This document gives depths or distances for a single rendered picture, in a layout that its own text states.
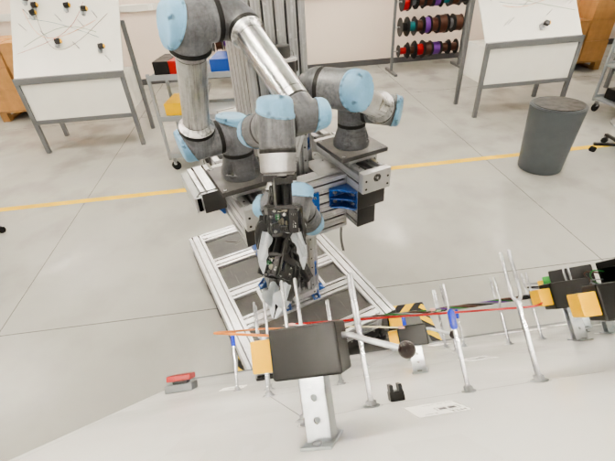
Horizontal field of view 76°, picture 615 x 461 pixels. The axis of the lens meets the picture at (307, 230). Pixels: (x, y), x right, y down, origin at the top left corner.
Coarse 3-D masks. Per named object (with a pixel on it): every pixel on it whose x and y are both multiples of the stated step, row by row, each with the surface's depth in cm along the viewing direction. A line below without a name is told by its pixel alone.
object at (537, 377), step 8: (504, 264) 45; (512, 264) 43; (504, 272) 45; (512, 272) 43; (520, 288) 43; (512, 296) 44; (520, 296) 43; (520, 304) 43; (520, 312) 43; (520, 320) 43; (528, 328) 42; (528, 336) 42; (528, 344) 42; (536, 360) 42; (536, 368) 41; (536, 376) 41; (544, 376) 41
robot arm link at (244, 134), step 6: (252, 114) 84; (246, 120) 84; (240, 126) 86; (246, 126) 83; (240, 132) 87; (246, 132) 84; (240, 138) 89; (246, 138) 85; (252, 138) 83; (246, 144) 87; (252, 144) 86; (258, 144) 83
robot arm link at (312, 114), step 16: (224, 0) 99; (240, 0) 101; (224, 16) 99; (240, 16) 99; (256, 16) 100; (240, 32) 99; (256, 32) 98; (240, 48) 105; (256, 48) 96; (272, 48) 96; (256, 64) 97; (272, 64) 94; (272, 80) 94; (288, 80) 92; (304, 96) 90; (304, 112) 88; (320, 112) 90; (304, 128) 89; (320, 128) 93
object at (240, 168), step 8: (224, 160) 143; (232, 160) 141; (240, 160) 141; (248, 160) 142; (256, 160) 146; (224, 168) 144; (232, 168) 143; (240, 168) 142; (248, 168) 143; (256, 168) 148; (224, 176) 145; (232, 176) 143; (240, 176) 143; (248, 176) 144; (256, 176) 146
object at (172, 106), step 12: (156, 60) 365; (168, 60) 362; (216, 60) 358; (228, 60) 358; (156, 72) 367; (168, 72) 366; (216, 72) 359; (228, 72) 359; (168, 84) 412; (156, 108) 378; (168, 108) 387; (180, 108) 387; (216, 108) 406; (168, 120) 385; (168, 156) 408; (180, 156) 408
